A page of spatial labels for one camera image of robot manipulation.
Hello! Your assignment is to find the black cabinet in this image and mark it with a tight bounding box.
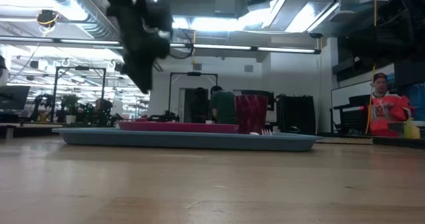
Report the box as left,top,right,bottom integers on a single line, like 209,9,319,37
276,94,316,135

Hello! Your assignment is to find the blue plastic tray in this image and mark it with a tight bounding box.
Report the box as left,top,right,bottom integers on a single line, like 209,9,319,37
52,127,322,152

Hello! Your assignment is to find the black aluminium table frame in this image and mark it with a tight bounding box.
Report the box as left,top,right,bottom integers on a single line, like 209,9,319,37
371,136,425,150

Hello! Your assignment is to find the black hanging cord reel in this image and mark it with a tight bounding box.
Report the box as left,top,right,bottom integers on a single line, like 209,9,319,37
35,9,60,29

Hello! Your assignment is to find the black metal stand frame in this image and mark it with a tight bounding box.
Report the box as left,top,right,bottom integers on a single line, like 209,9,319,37
51,66,107,127

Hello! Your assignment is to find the long LED light bar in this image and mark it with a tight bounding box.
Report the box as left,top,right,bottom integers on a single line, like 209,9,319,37
0,35,322,55

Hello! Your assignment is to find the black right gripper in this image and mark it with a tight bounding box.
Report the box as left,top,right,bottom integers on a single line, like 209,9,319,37
339,0,416,68

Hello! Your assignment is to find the black computer monitor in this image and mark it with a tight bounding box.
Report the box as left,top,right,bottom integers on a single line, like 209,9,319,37
0,85,31,112

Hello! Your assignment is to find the green plant in white pot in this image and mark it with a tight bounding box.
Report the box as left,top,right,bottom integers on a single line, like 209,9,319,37
60,94,82,124

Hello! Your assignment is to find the black wire cart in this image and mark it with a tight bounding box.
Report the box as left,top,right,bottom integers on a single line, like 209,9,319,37
330,104,369,135

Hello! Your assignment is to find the black stand frame with camera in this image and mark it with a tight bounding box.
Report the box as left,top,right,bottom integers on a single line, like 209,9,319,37
168,71,219,118

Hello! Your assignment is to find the person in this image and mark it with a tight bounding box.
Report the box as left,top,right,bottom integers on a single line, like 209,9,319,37
367,72,416,138
94,98,114,127
189,86,211,124
209,85,238,125

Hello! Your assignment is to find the grey ceiling box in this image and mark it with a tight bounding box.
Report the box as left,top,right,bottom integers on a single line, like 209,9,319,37
214,0,238,18

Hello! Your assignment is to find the olive green rectangular pad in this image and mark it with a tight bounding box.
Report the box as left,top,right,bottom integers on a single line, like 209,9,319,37
315,136,375,145

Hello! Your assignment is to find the pink round plate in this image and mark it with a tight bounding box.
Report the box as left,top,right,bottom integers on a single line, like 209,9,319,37
118,121,240,134

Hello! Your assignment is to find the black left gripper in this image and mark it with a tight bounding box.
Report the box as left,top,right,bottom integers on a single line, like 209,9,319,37
108,0,173,94

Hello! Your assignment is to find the yellow green bottle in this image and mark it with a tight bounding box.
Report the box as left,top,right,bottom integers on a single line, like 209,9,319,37
402,117,422,140

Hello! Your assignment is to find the dark red patterned cup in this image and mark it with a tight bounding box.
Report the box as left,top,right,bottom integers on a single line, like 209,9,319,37
235,94,269,135

